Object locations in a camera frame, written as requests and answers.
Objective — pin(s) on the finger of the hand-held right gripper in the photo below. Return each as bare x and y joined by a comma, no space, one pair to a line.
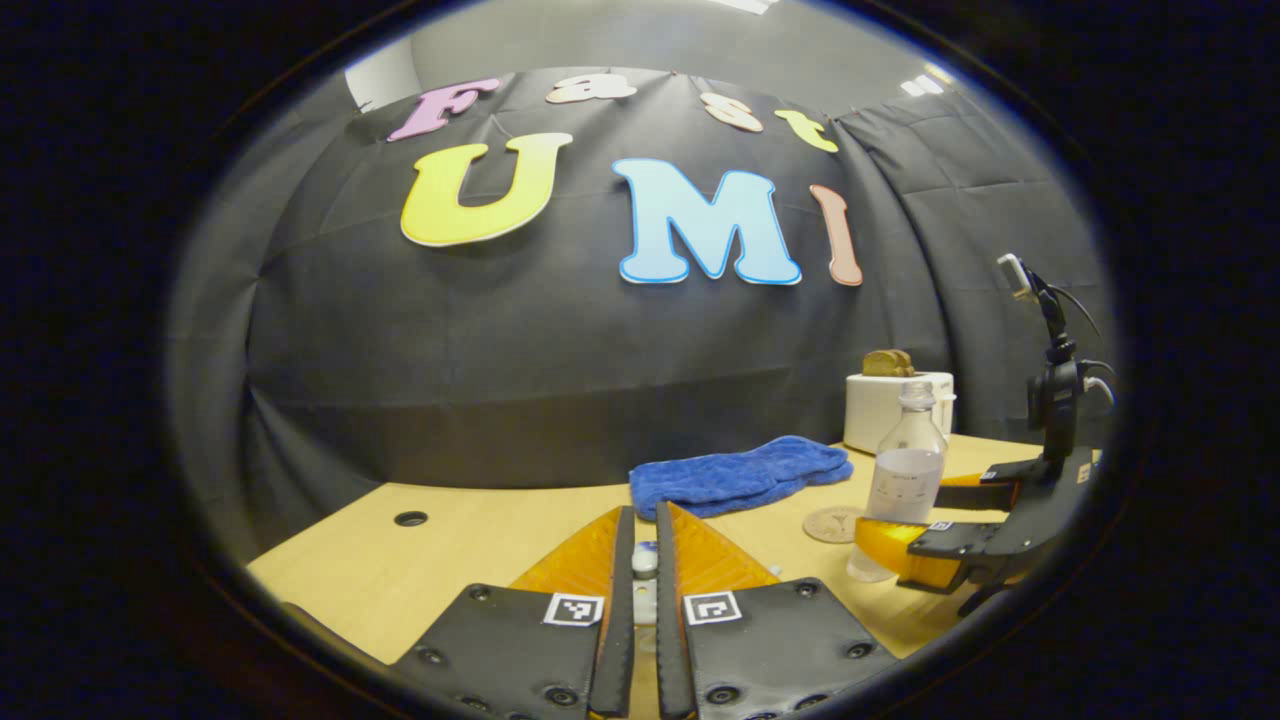
970,550
985,490

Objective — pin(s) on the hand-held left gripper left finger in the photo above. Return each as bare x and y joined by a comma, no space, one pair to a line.
500,650

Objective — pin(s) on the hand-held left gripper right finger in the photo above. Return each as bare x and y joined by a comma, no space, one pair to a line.
780,650

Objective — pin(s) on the clear plastic water bottle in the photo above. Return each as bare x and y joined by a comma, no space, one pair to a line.
905,480

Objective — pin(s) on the round cork coaster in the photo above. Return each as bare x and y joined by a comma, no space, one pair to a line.
828,524

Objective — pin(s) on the white teacup lid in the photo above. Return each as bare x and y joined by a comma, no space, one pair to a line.
645,565

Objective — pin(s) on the white toaster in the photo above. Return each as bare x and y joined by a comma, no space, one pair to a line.
870,410

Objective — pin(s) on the brown bread slice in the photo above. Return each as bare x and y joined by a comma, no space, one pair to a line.
878,364
906,364

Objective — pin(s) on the blue folded towel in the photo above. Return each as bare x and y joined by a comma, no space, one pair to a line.
735,475

